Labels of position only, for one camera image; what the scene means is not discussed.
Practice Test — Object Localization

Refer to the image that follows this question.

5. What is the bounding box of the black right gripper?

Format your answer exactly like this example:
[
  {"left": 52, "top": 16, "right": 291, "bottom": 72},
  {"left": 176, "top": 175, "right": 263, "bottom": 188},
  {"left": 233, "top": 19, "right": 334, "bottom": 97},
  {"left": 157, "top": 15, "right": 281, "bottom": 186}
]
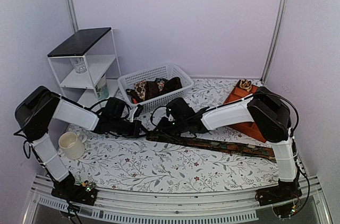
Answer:
[{"left": 152, "top": 116, "right": 188, "bottom": 141}]

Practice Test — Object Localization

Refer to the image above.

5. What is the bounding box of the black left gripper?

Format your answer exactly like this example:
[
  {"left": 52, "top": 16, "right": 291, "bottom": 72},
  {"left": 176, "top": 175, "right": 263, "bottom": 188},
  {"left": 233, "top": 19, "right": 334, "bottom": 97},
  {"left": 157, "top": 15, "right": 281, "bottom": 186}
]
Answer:
[{"left": 112, "top": 117, "right": 151, "bottom": 139}]

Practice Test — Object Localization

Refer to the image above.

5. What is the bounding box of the green brown patterned tie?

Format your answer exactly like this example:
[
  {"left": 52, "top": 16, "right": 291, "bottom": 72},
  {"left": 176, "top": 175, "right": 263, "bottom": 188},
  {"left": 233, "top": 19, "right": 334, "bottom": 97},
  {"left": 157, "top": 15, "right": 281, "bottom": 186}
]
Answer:
[{"left": 146, "top": 131, "right": 276, "bottom": 163}]

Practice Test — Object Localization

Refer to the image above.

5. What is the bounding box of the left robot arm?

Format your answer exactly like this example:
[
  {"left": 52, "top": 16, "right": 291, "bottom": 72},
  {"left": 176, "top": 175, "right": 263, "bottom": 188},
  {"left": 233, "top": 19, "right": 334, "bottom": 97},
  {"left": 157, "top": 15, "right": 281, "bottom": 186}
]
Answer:
[{"left": 13, "top": 86, "right": 147, "bottom": 200}]

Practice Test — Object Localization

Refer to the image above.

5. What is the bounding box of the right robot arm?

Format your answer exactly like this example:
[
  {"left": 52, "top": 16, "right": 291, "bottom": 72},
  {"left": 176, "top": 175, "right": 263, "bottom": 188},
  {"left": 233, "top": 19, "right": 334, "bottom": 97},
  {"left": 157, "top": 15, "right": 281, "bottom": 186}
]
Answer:
[{"left": 148, "top": 87, "right": 299, "bottom": 201}]

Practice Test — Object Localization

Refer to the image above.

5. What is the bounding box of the floral table mat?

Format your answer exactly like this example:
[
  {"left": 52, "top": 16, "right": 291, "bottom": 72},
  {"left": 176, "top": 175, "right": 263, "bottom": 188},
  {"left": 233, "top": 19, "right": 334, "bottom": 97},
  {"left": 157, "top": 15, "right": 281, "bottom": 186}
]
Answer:
[{"left": 58, "top": 79, "right": 278, "bottom": 193}]

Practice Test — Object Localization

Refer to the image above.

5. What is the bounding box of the black shiny tie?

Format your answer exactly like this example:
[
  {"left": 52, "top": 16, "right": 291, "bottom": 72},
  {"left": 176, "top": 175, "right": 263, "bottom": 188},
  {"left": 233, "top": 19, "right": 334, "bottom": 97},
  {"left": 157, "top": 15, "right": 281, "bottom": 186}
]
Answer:
[{"left": 160, "top": 77, "right": 182, "bottom": 94}]

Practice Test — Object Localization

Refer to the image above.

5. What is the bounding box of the cream paisley tie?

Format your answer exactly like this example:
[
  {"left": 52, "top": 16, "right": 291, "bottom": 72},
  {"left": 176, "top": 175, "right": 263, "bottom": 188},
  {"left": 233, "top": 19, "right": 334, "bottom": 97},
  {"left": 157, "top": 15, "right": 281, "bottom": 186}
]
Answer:
[{"left": 134, "top": 80, "right": 147, "bottom": 101}]

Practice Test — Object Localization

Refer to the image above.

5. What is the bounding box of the dark red patterned tie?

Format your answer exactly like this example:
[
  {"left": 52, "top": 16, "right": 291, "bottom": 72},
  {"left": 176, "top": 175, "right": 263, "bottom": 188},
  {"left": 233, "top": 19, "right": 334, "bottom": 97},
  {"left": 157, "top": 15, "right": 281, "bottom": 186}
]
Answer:
[{"left": 145, "top": 81, "right": 160, "bottom": 100}]

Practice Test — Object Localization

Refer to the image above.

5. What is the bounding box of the cream ceramic mug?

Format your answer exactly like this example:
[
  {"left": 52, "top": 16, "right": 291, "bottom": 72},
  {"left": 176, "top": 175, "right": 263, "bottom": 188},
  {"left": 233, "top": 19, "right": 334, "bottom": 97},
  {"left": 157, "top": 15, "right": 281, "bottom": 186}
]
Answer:
[{"left": 58, "top": 131, "right": 88, "bottom": 160}]

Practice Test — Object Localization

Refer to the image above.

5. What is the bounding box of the white plastic basket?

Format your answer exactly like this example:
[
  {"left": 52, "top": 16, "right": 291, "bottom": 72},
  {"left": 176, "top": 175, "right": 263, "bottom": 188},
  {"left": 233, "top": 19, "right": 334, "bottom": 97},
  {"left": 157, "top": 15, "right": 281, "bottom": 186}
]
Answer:
[{"left": 118, "top": 63, "right": 194, "bottom": 112}]

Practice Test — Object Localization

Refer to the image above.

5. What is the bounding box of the orange compartment tray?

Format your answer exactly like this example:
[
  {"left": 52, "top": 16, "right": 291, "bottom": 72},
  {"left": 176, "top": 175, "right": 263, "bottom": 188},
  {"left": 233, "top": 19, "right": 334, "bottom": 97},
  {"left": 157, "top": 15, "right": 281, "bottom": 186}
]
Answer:
[{"left": 224, "top": 80, "right": 266, "bottom": 143}]

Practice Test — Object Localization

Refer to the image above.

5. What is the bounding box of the white shelf with black top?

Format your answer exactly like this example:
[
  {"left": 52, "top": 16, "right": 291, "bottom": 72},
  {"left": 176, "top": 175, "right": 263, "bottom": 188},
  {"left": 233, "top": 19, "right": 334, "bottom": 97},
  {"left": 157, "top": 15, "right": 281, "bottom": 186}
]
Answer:
[{"left": 47, "top": 27, "right": 121, "bottom": 106}]

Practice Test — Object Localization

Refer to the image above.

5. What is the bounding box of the clear drinking glass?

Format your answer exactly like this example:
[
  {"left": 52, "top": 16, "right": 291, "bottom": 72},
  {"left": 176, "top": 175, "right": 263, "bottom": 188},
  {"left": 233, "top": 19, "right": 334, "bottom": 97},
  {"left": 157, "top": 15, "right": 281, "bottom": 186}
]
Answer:
[{"left": 70, "top": 57, "right": 87, "bottom": 74}]

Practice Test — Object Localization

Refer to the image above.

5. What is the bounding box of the rolled beige patterned tie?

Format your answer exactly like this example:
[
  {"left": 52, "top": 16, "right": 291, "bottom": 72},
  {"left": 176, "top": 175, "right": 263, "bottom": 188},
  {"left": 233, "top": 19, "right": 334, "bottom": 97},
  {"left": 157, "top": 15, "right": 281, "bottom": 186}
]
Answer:
[{"left": 238, "top": 79, "right": 252, "bottom": 92}]

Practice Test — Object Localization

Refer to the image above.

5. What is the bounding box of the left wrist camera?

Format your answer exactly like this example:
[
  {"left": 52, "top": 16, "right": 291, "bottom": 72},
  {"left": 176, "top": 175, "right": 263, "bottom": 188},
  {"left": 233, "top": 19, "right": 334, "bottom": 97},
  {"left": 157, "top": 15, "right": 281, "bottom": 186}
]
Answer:
[{"left": 129, "top": 104, "right": 143, "bottom": 123}]

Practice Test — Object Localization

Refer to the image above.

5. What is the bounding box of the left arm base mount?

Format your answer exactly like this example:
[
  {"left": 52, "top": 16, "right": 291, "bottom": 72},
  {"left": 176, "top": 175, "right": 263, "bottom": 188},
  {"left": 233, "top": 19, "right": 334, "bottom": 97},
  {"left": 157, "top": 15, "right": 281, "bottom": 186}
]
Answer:
[{"left": 51, "top": 181, "right": 98, "bottom": 206}]

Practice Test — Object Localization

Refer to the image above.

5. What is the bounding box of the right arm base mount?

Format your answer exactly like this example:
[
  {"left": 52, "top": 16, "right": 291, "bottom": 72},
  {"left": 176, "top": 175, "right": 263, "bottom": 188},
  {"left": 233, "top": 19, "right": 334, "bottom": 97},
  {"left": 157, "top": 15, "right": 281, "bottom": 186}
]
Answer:
[{"left": 254, "top": 177, "right": 310, "bottom": 219}]

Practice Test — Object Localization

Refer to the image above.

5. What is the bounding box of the metal front rail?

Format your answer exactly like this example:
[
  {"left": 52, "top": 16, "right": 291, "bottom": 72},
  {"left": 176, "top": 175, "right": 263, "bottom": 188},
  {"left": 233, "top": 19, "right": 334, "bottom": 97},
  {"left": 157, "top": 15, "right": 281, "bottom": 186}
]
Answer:
[{"left": 23, "top": 175, "right": 335, "bottom": 223}]

